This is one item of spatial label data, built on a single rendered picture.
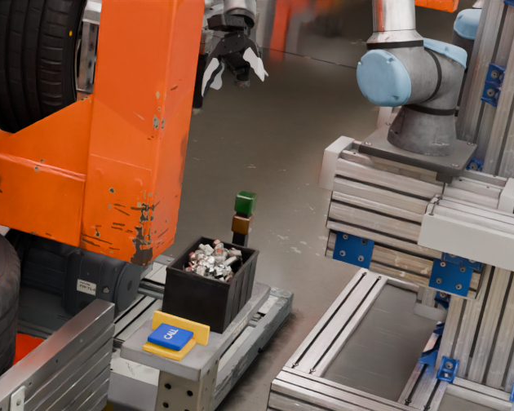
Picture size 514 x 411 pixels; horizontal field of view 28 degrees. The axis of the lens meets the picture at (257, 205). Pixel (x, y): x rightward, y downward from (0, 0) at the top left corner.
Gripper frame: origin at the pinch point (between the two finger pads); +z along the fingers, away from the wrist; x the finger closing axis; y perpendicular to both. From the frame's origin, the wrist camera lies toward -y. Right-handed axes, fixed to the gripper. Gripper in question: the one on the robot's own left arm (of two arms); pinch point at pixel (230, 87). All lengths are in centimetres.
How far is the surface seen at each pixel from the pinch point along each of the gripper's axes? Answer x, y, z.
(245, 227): 3.6, 15.6, 26.3
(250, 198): 0.7, 11.8, 21.6
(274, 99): 126, 255, -176
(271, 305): 38, 92, 13
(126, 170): 15.5, -13.7, 23.9
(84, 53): 36.5, -7.2, -15.6
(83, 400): 40, 12, 63
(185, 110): 5.2, -9.2, 9.5
